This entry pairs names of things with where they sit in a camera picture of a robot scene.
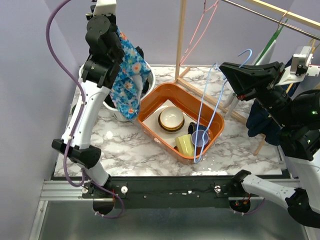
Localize blue wire hanger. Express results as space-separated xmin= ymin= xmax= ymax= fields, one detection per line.
xmin=193 ymin=48 xmax=253 ymax=165

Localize green hanger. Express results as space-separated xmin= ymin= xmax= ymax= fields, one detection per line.
xmin=252 ymin=25 xmax=284 ymax=65

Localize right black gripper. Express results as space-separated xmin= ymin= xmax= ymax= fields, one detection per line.
xmin=220 ymin=59 xmax=297 ymax=126

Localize orange plastic tub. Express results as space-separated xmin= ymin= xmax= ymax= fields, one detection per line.
xmin=137 ymin=83 xmax=225 ymax=165

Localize wooden clothes rack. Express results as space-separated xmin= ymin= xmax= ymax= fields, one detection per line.
xmin=174 ymin=0 xmax=320 ymax=157

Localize wooden hanger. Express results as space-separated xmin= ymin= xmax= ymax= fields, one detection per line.
xmin=284 ymin=39 xmax=319 ymax=96

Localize black skirt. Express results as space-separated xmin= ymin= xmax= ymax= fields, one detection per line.
xmin=104 ymin=46 xmax=150 ymax=109

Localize purple cup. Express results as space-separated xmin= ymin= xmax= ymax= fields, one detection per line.
xmin=191 ymin=129 xmax=209 ymax=148

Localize dark blue cup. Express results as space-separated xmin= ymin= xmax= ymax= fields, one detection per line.
xmin=188 ymin=122 xmax=207 ymax=135

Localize white garment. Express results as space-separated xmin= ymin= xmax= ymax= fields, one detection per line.
xmin=223 ymin=40 xmax=277 ymax=118

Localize yellow cup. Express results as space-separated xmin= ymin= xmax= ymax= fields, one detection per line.
xmin=175 ymin=134 xmax=195 ymax=157

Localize pink wire hanger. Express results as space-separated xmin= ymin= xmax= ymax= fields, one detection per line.
xmin=179 ymin=0 xmax=220 ymax=66

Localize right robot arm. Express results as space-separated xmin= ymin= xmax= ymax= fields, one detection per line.
xmin=220 ymin=62 xmax=320 ymax=228

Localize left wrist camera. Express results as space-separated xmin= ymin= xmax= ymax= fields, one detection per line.
xmin=85 ymin=0 xmax=117 ymax=20

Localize white and gold bowl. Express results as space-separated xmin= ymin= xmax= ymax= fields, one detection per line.
xmin=158 ymin=106 xmax=185 ymax=133

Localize white laundry basket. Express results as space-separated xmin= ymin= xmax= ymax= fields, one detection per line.
xmin=78 ymin=65 xmax=156 ymax=122

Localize navy blue garment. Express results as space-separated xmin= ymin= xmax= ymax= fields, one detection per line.
xmin=245 ymin=57 xmax=301 ymax=147

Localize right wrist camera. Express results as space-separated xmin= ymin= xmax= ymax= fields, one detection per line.
xmin=275 ymin=46 xmax=320 ymax=86

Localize blue floral garment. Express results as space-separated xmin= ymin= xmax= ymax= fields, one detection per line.
xmin=110 ymin=30 xmax=151 ymax=121

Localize black mounting base bar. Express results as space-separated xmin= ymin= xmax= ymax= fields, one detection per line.
xmin=82 ymin=176 xmax=249 ymax=209

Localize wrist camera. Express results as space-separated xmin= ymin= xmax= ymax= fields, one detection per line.
xmin=85 ymin=0 xmax=117 ymax=20
xmin=275 ymin=46 xmax=320 ymax=86

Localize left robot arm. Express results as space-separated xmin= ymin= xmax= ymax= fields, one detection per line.
xmin=51 ymin=15 xmax=125 ymax=198

